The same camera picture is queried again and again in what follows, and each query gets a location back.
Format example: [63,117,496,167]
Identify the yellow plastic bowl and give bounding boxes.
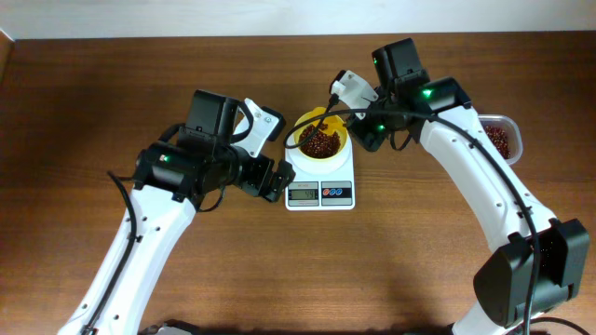
[291,109,348,160]

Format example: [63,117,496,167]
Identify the white digital kitchen scale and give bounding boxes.
[285,137,356,211]

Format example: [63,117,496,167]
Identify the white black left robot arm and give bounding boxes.
[60,90,295,334]

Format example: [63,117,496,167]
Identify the yellow plastic scoop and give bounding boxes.
[297,106,348,136]

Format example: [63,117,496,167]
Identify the clear plastic food container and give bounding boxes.
[479,114,523,166]

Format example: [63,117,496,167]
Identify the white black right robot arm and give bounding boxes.
[347,38,589,334]

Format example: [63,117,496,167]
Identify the red azuki beans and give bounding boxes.
[484,126,511,159]

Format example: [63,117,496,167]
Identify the red beans in bowl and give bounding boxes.
[300,124,341,159]

